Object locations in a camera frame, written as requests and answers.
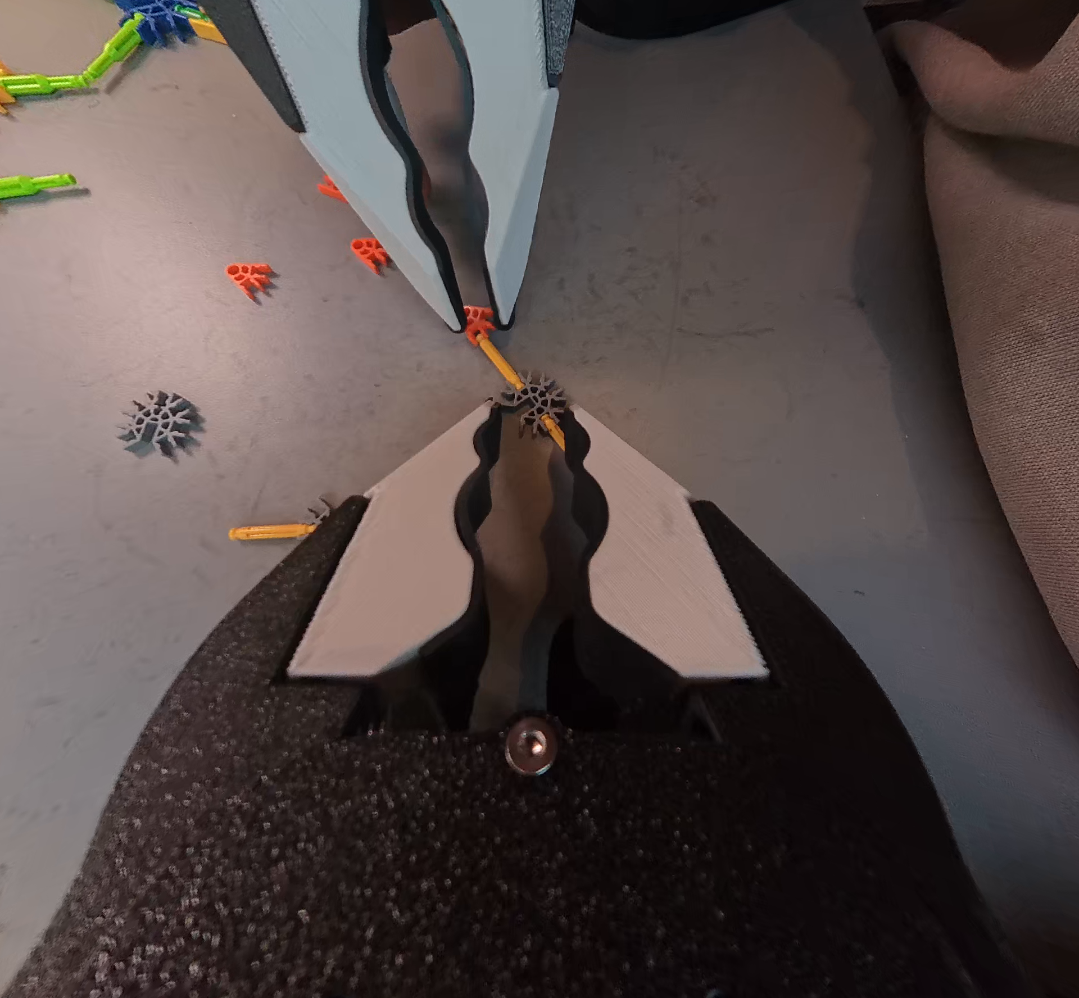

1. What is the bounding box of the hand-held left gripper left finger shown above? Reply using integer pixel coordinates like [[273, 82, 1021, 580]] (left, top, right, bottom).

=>
[[287, 401, 506, 679]]

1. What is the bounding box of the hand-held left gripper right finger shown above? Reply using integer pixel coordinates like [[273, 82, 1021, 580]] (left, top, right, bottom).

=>
[[561, 405, 770, 681]]

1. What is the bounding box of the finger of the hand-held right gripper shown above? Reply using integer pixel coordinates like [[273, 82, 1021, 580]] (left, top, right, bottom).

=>
[[413, 0, 561, 332], [217, 0, 470, 335]]

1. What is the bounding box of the blue yellow green toy model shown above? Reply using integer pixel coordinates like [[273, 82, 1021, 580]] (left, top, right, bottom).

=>
[[59, 0, 227, 84]]

